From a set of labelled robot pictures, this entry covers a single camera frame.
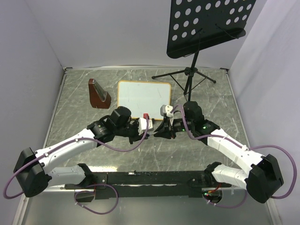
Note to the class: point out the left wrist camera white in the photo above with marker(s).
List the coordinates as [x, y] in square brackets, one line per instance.
[145, 123]

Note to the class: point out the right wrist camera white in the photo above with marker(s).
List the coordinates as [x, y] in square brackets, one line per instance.
[166, 110]

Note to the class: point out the yellow framed whiteboard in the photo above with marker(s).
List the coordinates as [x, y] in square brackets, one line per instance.
[144, 97]

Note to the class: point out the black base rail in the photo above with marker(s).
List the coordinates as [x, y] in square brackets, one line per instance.
[148, 184]

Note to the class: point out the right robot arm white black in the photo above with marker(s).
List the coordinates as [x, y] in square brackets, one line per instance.
[259, 175]

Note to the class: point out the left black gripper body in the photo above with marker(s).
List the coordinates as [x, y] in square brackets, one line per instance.
[131, 131]

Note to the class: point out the black music stand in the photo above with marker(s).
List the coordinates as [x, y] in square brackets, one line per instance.
[196, 25]

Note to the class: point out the brown wooden metronome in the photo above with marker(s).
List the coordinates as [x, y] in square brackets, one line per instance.
[99, 98]

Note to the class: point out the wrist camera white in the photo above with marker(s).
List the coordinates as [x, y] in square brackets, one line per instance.
[145, 123]
[166, 110]

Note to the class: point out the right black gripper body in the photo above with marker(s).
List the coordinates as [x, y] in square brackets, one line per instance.
[177, 125]

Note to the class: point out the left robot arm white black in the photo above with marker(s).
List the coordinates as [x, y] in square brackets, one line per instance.
[37, 170]

